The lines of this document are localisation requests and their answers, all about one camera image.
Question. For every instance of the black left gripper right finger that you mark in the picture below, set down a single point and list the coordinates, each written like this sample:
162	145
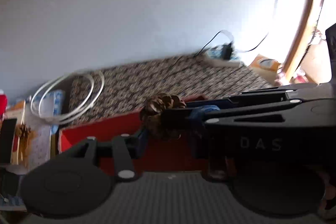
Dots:
263	132

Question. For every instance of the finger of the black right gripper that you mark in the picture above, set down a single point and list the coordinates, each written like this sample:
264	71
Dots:
303	92

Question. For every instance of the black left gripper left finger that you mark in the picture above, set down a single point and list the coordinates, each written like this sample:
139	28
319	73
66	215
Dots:
122	149

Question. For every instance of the brown pine cone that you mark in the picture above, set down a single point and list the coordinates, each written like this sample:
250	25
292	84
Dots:
150	115

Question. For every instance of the red open box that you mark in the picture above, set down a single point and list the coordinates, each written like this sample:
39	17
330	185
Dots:
159	155

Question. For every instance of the yellow tissue pack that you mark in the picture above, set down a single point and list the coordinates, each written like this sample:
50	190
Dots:
264	63

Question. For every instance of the patterned black white tablecloth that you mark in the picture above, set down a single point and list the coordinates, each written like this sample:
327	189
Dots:
127	86

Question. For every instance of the white power strip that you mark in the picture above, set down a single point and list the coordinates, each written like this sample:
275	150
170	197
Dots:
215	62

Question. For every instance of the black plug adapter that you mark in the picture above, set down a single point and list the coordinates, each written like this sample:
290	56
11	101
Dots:
227	51

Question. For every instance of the wooden door frame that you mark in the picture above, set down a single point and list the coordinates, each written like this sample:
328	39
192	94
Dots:
305	34

